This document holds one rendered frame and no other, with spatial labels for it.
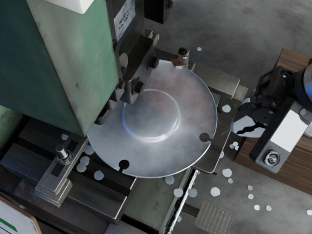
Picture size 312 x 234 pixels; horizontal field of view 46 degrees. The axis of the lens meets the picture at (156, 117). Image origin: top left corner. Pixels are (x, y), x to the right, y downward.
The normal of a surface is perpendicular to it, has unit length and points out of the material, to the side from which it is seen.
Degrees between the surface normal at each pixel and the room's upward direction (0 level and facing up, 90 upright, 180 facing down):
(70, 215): 0
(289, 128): 42
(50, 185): 0
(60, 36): 90
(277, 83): 25
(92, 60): 90
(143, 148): 0
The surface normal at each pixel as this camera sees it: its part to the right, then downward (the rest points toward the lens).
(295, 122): 0.17, 0.25
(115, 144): 0.00, -0.45
